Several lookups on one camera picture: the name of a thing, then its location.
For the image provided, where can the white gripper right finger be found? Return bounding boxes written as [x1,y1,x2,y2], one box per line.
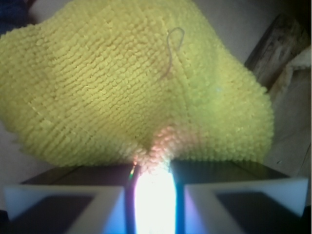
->
[171,160,309,234]

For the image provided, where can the yellow microfiber cloth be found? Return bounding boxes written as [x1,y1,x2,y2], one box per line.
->
[0,0,274,176]

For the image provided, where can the small driftwood piece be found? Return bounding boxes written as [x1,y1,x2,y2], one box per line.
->
[245,14,311,90]

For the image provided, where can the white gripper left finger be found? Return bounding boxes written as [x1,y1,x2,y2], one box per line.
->
[3,165,136,234]

